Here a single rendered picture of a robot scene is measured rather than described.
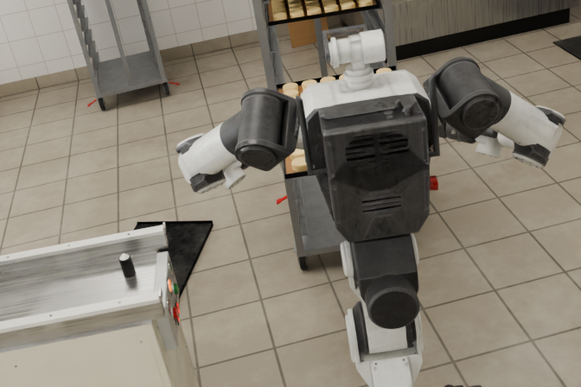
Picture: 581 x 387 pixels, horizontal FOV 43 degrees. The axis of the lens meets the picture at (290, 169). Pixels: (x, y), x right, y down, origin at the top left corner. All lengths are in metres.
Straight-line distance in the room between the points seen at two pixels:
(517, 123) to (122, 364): 1.10
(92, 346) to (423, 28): 3.72
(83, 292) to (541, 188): 2.34
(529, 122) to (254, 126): 0.60
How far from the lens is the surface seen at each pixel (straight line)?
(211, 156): 1.65
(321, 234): 3.18
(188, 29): 5.80
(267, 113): 1.54
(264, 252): 3.39
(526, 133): 1.69
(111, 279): 2.01
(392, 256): 1.63
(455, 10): 5.16
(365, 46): 1.52
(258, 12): 2.63
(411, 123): 1.40
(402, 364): 2.09
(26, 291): 2.09
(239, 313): 3.09
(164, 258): 2.02
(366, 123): 1.41
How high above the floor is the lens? 1.98
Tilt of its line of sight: 30 degrees down
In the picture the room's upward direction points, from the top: 10 degrees counter-clockwise
